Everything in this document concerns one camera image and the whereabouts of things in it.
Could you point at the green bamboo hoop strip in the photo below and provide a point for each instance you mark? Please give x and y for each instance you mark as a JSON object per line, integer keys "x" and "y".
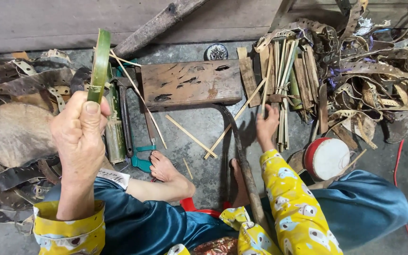
{"x": 100, "y": 65}

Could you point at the bundle of bamboo slats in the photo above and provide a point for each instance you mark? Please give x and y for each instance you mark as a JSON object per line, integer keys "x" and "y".
{"x": 298, "y": 79}

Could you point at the person's right hand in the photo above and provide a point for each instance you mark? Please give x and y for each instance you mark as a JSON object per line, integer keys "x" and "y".
{"x": 267, "y": 131}

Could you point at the person's left hand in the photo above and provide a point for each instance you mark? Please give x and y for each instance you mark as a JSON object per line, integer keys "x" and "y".
{"x": 76, "y": 141}

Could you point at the person's right leg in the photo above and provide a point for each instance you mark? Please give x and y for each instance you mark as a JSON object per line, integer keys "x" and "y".
{"x": 359, "y": 209}

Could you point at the dark wooden beam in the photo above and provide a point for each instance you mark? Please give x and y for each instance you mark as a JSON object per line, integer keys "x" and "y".
{"x": 154, "y": 28}

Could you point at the worn wooden block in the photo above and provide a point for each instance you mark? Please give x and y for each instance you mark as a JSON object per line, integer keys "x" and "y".
{"x": 189, "y": 83}

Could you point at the thin bamboo sliver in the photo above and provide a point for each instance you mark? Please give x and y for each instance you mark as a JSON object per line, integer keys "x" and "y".
{"x": 267, "y": 79}

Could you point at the green bamboo tube section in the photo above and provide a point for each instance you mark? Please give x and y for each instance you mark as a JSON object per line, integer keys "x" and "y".
{"x": 115, "y": 140}

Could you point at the round wooden stump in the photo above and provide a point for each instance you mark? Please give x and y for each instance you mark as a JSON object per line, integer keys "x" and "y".
{"x": 16, "y": 134}

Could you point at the person's leg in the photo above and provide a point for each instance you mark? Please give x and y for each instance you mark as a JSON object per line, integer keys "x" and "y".
{"x": 359, "y": 209}
{"x": 143, "y": 219}

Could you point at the small red white drum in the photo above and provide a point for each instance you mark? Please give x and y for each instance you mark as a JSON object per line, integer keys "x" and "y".
{"x": 329, "y": 159}

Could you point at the large heap of perforated strips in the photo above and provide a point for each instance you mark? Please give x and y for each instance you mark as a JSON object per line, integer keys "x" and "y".
{"x": 374, "y": 74}

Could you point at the long thin bamboo stick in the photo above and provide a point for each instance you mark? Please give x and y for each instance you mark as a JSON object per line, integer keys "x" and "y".
{"x": 138, "y": 94}
{"x": 234, "y": 118}
{"x": 189, "y": 134}

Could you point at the round tin of nails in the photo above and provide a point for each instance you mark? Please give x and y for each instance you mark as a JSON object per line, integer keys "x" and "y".
{"x": 216, "y": 52}

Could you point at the patterned shiny cloth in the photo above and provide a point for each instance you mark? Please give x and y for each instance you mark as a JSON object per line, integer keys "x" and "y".
{"x": 214, "y": 246}

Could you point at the short bamboo splinter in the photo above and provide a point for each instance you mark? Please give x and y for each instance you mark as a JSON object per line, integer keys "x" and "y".
{"x": 187, "y": 168}

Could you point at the bamboo stick under drum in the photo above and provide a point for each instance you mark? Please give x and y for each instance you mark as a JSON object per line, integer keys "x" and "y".
{"x": 352, "y": 161}

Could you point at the red plastic stool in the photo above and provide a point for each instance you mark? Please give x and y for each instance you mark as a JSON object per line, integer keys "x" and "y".
{"x": 204, "y": 211}

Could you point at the small heap of perforated strips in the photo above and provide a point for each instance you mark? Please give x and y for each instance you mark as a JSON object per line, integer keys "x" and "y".
{"x": 16, "y": 83}

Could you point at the person's left leg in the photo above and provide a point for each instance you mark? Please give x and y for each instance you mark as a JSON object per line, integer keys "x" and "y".
{"x": 143, "y": 219}

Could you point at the long curved dark blade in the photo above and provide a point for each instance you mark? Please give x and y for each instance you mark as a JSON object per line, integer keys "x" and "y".
{"x": 243, "y": 163}

